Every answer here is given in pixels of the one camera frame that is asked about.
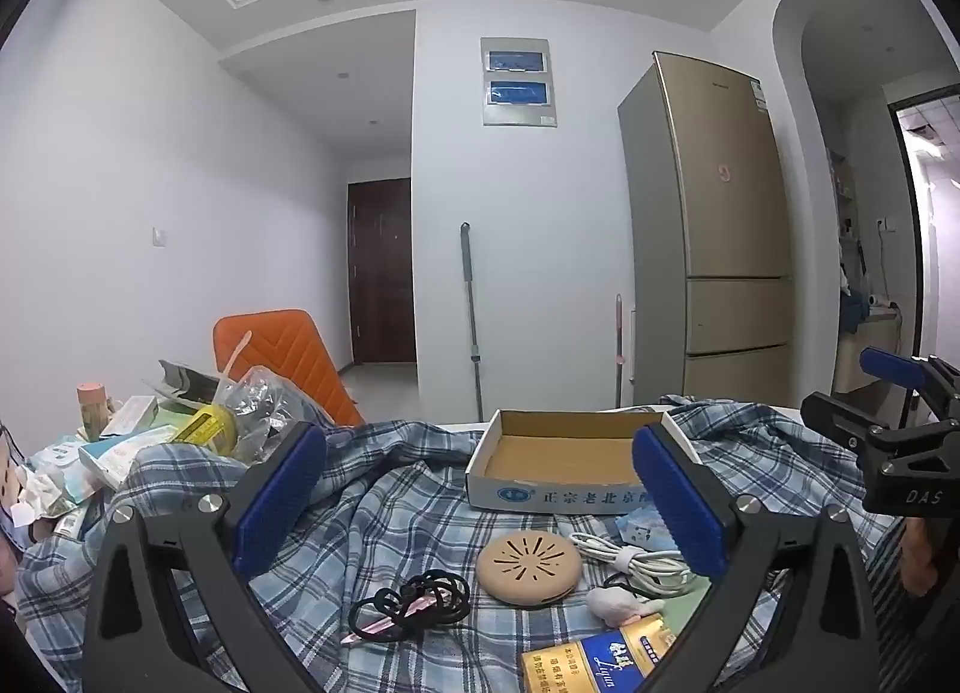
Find person's right hand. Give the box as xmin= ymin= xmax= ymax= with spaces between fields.
xmin=902 ymin=513 xmax=940 ymax=598

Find pink lidded cup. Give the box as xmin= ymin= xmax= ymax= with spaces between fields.
xmin=76 ymin=382 xmax=113 ymax=440

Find light green card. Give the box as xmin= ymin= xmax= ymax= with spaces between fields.
xmin=651 ymin=577 xmax=713 ymax=645

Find clear plastic bag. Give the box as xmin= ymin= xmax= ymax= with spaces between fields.
xmin=214 ymin=366 xmax=331 ymax=465

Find grey striped clothing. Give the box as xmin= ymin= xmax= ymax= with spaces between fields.
xmin=862 ymin=535 xmax=938 ymax=671

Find small pink plush toy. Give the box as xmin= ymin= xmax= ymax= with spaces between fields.
xmin=586 ymin=586 xmax=667 ymax=623

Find gold blue cigarette pack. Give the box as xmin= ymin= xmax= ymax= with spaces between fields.
xmin=519 ymin=612 xmax=677 ymax=693

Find grey open carton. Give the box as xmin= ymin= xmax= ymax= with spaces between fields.
xmin=142 ymin=358 xmax=223 ymax=412

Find green grey mop handle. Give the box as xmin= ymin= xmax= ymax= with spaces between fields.
xmin=459 ymin=220 xmax=483 ymax=422

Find gold refrigerator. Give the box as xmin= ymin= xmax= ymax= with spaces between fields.
xmin=617 ymin=51 xmax=796 ymax=410

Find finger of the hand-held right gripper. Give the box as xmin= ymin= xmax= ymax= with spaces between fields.
xmin=800 ymin=391 xmax=895 ymax=455
xmin=859 ymin=346 xmax=960 ymax=425

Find yellow bottle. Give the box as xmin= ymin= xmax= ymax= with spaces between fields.
xmin=174 ymin=404 xmax=237 ymax=454

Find orange chair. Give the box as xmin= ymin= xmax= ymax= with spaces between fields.
xmin=212 ymin=309 xmax=366 ymax=428

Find white cable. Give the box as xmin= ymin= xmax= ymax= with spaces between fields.
xmin=568 ymin=531 xmax=698 ymax=595

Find hanging blue cloth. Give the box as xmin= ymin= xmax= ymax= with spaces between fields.
xmin=841 ymin=284 xmax=872 ymax=335

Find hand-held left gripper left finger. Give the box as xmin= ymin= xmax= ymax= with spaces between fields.
xmin=81 ymin=421 xmax=331 ymax=693

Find round beige perforated disc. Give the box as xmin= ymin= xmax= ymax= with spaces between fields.
xmin=475 ymin=532 xmax=583 ymax=608

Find blue plaid cloth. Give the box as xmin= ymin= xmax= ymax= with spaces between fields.
xmin=15 ymin=395 xmax=925 ymax=693

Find green white carton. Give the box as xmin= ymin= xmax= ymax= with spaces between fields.
xmin=97 ymin=395 xmax=160 ymax=439

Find grey electrical panel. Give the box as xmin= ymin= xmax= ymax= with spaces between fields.
xmin=480 ymin=37 xmax=560 ymax=128

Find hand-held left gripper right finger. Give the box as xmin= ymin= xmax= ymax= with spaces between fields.
xmin=632 ymin=417 xmax=880 ymax=693

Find black hair ties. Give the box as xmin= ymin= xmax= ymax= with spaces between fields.
xmin=348 ymin=570 xmax=472 ymax=638

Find small light blue packet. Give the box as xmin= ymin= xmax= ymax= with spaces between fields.
xmin=616 ymin=515 xmax=661 ymax=550

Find white cardboard box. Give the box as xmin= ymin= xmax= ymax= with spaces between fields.
xmin=464 ymin=408 xmax=704 ymax=512

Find pink broom handle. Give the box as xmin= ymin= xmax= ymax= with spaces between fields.
xmin=613 ymin=294 xmax=626 ymax=409

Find dark brown door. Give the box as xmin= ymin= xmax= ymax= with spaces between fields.
xmin=346 ymin=177 xmax=418 ymax=367

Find teal white carton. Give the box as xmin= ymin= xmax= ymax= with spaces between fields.
xmin=77 ymin=427 xmax=182 ymax=493

